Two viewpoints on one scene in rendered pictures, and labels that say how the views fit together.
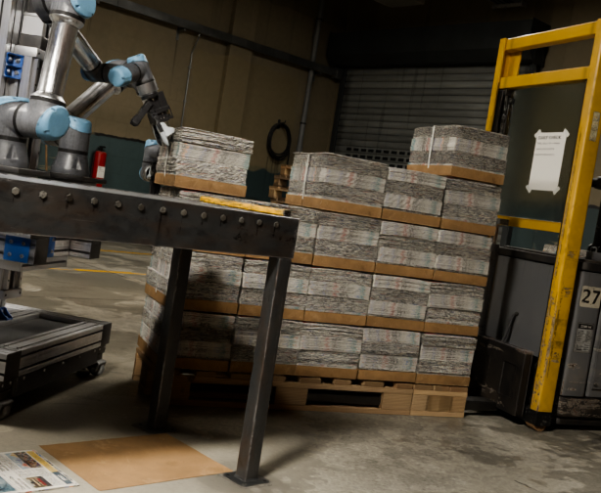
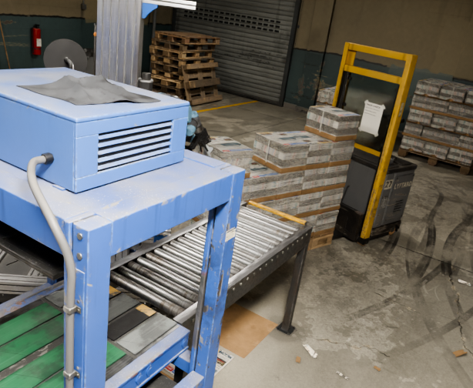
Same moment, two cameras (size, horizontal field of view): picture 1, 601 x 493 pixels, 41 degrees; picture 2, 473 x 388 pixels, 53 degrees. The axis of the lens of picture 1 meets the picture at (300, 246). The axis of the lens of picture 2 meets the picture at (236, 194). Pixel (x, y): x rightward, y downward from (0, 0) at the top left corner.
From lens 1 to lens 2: 1.80 m
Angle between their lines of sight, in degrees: 25
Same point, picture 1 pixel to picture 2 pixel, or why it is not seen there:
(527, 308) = (354, 185)
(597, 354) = (387, 207)
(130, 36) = not seen: outside the picture
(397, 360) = not seen: hidden behind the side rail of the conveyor
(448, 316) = (328, 204)
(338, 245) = (286, 187)
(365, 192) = (299, 159)
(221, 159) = (239, 162)
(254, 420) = (291, 309)
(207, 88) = not seen: outside the picture
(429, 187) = (325, 149)
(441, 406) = (323, 242)
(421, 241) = (320, 175)
